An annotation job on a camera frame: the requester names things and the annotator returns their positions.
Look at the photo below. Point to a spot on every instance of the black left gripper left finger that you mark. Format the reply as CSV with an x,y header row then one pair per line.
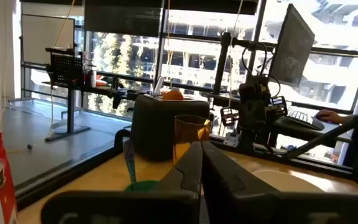
x,y
188,174

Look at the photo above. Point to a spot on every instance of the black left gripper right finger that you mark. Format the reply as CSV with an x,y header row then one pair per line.
x,y
228,193

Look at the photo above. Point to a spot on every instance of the amber glass tumbler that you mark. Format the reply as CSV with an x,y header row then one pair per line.
x,y
186,133

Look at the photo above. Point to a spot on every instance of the green plastic cup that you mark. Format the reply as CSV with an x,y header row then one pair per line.
x,y
140,186

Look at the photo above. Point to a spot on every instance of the blue patterned spoon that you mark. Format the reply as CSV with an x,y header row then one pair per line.
x,y
130,161

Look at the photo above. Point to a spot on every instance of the bagel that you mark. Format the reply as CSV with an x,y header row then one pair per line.
x,y
172,95

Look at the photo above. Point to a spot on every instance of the person's forearm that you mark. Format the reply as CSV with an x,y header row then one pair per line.
x,y
348,118

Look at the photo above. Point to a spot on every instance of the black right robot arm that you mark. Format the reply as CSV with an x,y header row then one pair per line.
x,y
252,118

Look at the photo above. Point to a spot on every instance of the dark round placemat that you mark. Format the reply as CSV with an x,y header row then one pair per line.
x,y
284,182

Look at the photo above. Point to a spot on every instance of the black toaster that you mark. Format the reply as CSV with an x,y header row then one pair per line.
x,y
154,127

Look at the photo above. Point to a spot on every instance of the black computer desk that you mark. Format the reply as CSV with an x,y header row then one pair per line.
x,y
297,130

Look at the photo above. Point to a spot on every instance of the computer keyboard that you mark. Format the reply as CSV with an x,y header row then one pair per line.
x,y
303,119

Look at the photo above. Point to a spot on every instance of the black monitor pole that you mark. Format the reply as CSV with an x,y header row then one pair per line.
x,y
221,68

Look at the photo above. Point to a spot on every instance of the black diagonal rod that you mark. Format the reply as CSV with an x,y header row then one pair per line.
x,y
325,138

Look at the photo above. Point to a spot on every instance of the person's hand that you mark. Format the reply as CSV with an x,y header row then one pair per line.
x,y
329,115

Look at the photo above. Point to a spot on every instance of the black standing desk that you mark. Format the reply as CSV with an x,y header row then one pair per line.
x,y
71,115

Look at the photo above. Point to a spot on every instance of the black computer monitor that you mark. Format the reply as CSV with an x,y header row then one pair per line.
x,y
292,49

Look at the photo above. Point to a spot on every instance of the black perforated metal box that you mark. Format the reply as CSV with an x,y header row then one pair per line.
x,y
67,67

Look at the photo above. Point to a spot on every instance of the black window blind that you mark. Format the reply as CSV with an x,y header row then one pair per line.
x,y
123,18

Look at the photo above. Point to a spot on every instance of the whiteboard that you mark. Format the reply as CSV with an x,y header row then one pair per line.
x,y
47,40

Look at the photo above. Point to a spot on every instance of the silver mounting bracket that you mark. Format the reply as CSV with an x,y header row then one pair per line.
x,y
231,140

